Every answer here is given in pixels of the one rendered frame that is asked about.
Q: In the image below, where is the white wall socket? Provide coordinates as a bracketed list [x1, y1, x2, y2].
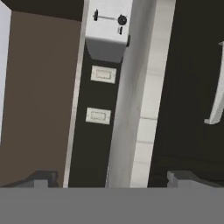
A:
[90, 65, 117, 84]
[85, 107, 112, 125]

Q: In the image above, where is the dark cupboard door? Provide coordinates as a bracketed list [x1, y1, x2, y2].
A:
[147, 0, 224, 188]

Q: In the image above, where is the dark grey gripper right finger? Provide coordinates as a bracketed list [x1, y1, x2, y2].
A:
[166, 170, 224, 188]

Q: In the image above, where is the white toaster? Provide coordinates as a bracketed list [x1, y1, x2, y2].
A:
[84, 0, 135, 64]

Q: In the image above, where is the white cupboard door handle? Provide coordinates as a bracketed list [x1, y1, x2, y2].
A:
[204, 41, 224, 125]

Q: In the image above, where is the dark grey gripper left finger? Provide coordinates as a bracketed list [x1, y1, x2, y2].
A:
[0, 171, 59, 188]

